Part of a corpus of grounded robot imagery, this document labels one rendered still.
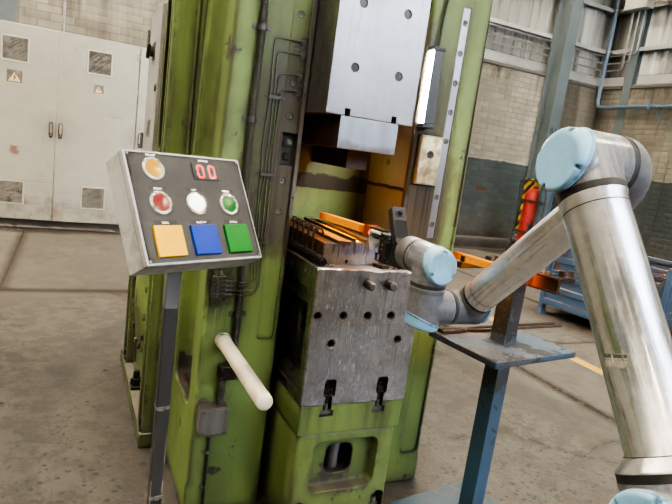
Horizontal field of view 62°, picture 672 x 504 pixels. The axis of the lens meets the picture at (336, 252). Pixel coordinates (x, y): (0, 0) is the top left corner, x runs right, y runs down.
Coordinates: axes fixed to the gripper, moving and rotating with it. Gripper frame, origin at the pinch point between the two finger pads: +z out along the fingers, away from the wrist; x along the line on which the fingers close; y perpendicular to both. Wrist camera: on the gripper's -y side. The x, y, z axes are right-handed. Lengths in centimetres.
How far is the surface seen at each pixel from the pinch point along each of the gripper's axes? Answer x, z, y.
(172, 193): -61, -10, -7
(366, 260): 3.1, 7.5, 11.2
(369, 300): 2.9, 1.4, 22.6
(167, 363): -58, -3, 40
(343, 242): -5.9, 7.6, 5.8
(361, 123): -5.5, 8.0, -30.7
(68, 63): -92, 533, -67
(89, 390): -71, 121, 106
